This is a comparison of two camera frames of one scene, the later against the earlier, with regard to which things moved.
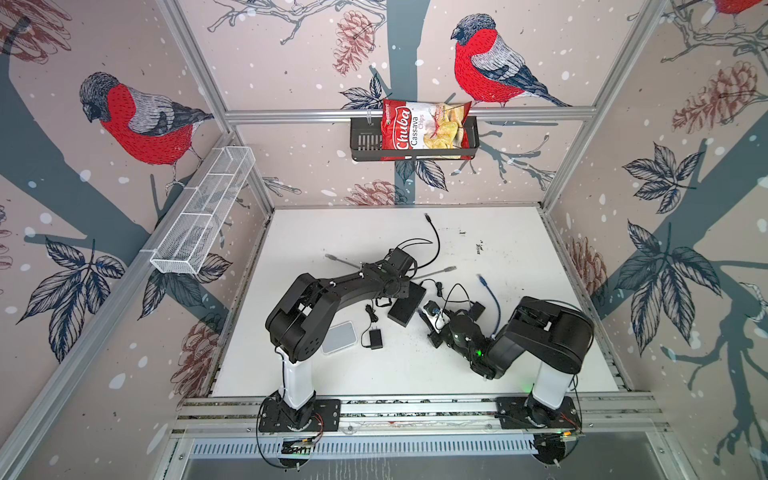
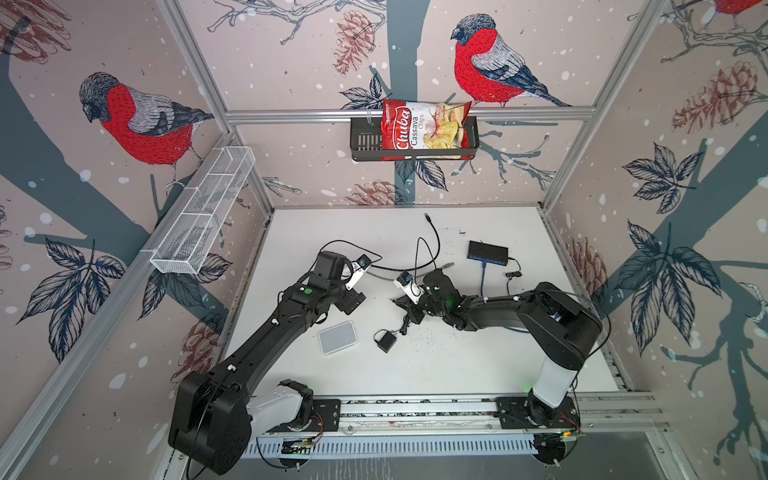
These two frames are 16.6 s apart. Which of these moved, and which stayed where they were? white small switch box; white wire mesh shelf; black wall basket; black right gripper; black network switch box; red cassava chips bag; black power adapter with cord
Moved: black right gripper; black power adapter with cord; black network switch box
Stayed: red cassava chips bag; black wall basket; white small switch box; white wire mesh shelf
